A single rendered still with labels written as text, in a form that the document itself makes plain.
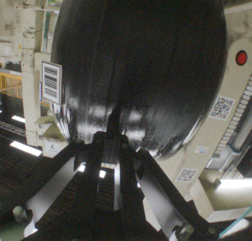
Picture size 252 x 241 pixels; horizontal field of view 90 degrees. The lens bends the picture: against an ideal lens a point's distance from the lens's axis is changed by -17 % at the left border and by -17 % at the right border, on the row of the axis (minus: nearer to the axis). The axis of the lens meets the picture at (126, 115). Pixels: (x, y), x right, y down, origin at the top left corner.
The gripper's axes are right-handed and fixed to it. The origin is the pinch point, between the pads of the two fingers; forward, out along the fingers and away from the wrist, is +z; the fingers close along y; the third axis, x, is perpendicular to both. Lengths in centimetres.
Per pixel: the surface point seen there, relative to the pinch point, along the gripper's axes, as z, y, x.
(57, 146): 54, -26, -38
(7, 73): 656, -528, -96
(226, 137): 24.9, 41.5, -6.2
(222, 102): 22.1, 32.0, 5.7
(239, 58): 19.8, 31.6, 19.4
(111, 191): 592, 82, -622
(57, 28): 5.4, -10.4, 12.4
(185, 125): 3.3, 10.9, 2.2
